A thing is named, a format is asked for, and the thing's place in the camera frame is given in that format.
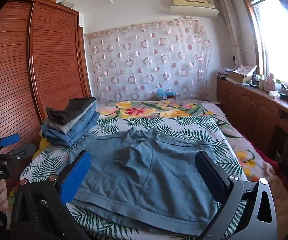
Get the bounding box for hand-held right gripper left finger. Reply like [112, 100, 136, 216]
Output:
[10, 150, 92, 240]

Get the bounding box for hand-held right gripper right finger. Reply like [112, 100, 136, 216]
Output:
[195, 151, 277, 240]

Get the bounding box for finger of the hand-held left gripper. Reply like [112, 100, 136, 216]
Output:
[0, 134, 21, 148]
[9, 144, 36, 160]

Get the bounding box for grey-blue pants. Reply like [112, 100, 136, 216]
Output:
[67, 127, 226, 236]

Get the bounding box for grey folded pants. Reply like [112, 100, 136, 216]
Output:
[46, 102, 97, 134]

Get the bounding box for black folded pants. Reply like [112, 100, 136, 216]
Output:
[46, 97, 96, 125]

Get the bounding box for leaf print bed sheet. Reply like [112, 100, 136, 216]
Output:
[20, 116, 250, 240]

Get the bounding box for stack of folded clothes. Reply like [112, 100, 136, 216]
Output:
[41, 105, 101, 148]

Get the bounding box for dark red blanket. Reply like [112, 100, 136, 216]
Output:
[248, 140, 277, 167]

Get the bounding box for wooden sideboard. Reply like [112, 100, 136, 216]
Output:
[216, 76, 288, 183]

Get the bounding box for wooden slatted wardrobe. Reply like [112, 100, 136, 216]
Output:
[0, 0, 92, 183]

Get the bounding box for floral blanket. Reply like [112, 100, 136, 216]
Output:
[95, 100, 278, 183]

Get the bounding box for cardboard box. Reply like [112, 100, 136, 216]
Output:
[228, 70, 251, 84]

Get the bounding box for white bottle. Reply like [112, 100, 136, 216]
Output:
[264, 73, 277, 92]

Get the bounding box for pink patterned bag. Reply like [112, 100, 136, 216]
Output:
[236, 64, 257, 77]

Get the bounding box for sheer circle pattern curtain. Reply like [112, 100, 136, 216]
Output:
[84, 17, 212, 103]

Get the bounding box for white wrapped pipes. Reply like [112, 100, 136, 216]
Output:
[218, 0, 245, 67]

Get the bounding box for window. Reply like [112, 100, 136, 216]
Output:
[239, 0, 288, 90]

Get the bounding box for wall air conditioner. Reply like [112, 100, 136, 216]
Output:
[170, 0, 219, 18]

